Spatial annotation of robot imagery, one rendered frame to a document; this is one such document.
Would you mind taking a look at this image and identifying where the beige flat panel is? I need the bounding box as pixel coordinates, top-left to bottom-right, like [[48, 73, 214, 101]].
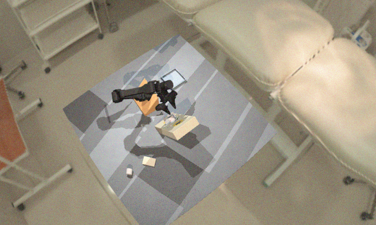
[[155, 114, 199, 140]]

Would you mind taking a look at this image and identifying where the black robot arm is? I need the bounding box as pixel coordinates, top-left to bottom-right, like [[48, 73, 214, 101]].
[[112, 80, 176, 103]]

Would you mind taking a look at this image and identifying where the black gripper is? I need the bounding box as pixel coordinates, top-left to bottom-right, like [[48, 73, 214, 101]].
[[155, 90, 176, 115]]

